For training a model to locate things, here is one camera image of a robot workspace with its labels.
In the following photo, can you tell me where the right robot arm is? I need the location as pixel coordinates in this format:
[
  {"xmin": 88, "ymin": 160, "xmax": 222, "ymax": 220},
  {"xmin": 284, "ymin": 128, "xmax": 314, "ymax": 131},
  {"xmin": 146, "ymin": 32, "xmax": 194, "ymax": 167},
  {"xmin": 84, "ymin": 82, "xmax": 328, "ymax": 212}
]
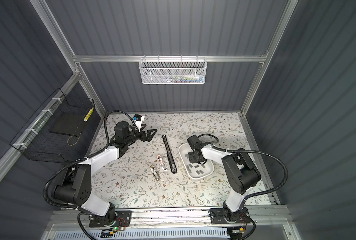
[{"xmin": 187, "ymin": 135, "xmax": 261, "ymax": 223}]

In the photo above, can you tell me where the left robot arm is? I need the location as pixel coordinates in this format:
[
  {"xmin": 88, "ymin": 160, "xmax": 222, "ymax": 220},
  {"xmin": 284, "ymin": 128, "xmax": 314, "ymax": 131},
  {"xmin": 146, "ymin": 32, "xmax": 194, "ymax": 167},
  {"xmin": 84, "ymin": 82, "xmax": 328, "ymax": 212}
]
[{"xmin": 43, "ymin": 120, "xmax": 158, "ymax": 218}]

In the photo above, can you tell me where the white plastic tray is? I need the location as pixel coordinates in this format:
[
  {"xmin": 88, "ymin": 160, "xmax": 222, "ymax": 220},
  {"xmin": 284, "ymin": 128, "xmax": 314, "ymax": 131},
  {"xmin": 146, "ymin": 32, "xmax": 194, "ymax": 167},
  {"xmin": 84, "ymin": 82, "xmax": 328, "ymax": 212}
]
[{"xmin": 179, "ymin": 143, "xmax": 215, "ymax": 181}]

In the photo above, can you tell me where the yellow marker pen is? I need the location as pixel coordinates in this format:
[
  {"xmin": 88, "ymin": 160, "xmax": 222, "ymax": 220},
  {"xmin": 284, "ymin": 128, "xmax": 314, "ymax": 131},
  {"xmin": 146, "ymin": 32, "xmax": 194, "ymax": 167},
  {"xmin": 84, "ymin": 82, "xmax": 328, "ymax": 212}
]
[{"xmin": 83, "ymin": 107, "xmax": 94, "ymax": 122}]

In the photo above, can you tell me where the black foam pad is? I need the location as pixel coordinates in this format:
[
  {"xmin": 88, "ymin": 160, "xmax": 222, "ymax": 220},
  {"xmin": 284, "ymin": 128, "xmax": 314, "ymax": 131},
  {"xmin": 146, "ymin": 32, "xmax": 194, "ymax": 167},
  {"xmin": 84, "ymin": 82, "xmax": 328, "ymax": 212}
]
[{"xmin": 49, "ymin": 113, "xmax": 87, "ymax": 137}]

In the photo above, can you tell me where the white vent strip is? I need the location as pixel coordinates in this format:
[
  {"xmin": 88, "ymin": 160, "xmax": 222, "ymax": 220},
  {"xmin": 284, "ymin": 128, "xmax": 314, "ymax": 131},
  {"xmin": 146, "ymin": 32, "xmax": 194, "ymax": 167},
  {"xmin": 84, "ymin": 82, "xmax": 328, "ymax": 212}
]
[{"xmin": 53, "ymin": 228, "xmax": 230, "ymax": 240}]

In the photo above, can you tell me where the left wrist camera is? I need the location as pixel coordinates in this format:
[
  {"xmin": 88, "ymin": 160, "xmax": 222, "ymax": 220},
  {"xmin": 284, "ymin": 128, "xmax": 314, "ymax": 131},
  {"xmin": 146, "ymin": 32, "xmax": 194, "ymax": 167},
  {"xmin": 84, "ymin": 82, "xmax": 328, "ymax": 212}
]
[{"xmin": 133, "ymin": 114, "xmax": 145, "ymax": 132}]

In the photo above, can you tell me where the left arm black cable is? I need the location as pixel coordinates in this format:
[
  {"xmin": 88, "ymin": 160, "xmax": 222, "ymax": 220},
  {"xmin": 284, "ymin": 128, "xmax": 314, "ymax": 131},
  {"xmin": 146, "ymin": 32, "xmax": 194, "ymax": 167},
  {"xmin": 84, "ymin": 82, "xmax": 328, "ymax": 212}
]
[{"xmin": 42, "ymin": 110, "xmax": 134, "ymax": 209}]

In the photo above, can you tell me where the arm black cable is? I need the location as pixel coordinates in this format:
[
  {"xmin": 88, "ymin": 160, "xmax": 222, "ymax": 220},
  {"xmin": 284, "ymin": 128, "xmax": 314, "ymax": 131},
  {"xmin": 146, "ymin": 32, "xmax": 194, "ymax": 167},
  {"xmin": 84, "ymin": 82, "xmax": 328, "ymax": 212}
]
[
  {"xmin": 197, "ymin": 133, "xmax": 289, "ymax": 200},
  {"xmin": 42, "ymin": 110, "xmax": 134, "ymax": 209}
]

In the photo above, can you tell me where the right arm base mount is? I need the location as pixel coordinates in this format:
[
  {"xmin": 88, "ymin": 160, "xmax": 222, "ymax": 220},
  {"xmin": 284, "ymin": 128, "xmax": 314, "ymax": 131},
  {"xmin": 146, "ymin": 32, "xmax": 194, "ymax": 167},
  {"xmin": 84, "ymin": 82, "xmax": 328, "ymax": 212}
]
[{"xmin": 208, "ymin": 208, "xmax": 251, "ymax": 225}]

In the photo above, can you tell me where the white wire wall basket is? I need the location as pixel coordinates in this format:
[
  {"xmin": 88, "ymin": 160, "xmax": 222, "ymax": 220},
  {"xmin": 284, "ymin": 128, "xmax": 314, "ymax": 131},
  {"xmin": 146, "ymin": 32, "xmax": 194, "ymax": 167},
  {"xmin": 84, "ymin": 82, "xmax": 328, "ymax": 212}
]
[{"xmin": 139, "ymin": 59, "xmax": 208, "ymax": 85}]

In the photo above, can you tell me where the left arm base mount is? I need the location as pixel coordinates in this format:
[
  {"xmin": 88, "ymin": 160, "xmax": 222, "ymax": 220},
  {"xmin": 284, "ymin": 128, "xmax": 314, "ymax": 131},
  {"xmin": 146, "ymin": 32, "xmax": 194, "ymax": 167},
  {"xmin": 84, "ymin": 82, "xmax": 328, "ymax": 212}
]
[{"xmin": 89, "ymin": 211, "xmax": 133, "ymax": 228}]

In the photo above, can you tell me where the black wire side basket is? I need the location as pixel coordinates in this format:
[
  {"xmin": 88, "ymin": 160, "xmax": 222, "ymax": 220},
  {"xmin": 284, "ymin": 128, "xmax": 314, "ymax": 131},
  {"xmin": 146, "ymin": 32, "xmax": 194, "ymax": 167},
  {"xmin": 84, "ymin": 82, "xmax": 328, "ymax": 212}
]
[{"xmin": 10, "ymin": 91, "xmax": 99, "ymax": 163}]

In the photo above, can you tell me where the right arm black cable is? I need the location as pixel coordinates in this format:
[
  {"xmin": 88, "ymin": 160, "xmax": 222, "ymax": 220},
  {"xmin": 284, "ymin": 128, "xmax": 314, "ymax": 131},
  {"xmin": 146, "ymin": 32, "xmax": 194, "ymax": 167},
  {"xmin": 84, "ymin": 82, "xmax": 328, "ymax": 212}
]
[{"xmin": 197, "ymin": 133, "xmax": 289, "ymax": 200}]

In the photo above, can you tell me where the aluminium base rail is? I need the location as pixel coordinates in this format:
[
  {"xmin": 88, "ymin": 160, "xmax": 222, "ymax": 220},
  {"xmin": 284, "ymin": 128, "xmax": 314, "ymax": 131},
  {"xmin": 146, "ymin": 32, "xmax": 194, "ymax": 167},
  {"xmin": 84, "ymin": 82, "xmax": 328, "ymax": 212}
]
[{"xmin": 46, "ymin": 205, "xmax": 293, "ymax": 231}]

